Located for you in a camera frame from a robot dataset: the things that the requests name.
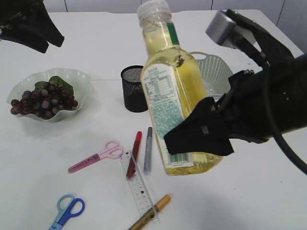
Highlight red marker pen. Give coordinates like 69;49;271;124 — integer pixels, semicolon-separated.
126;131;142;179

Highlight black mesh pen holder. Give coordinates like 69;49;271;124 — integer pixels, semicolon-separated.
120;65;148;113

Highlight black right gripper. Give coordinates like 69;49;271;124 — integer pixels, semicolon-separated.
164;70;272;156

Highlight green woven plastic basket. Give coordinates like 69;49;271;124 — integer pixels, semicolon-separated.
190;51;233;93

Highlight purple artificial grape bunch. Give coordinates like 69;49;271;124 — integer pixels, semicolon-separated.
10;76;79;120

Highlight clear plastic ruler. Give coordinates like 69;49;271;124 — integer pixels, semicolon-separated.
119;151;154;217

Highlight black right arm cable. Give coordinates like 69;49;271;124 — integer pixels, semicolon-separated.
259;55;307;175

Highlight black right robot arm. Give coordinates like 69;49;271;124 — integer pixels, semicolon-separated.
164;55;307;156

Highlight yellow tea drink bottle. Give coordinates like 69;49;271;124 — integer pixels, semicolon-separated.
137;0;222;175

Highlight blue scissors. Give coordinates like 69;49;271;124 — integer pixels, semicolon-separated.
49;194;85;230

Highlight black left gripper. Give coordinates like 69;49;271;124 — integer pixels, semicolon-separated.
0;0;64;53

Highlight clear plastic sheet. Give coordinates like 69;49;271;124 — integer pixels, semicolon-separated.
206;88;226;102

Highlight pink scissors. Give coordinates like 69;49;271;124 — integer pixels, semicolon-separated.
68;140;124;174

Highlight pale green wavy plate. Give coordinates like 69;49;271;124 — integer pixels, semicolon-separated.
6;68;91;123

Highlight gold marker pen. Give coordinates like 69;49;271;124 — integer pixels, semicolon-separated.
128;195;171;230

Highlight grey glitter pen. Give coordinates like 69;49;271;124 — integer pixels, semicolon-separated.
143;127;153;174

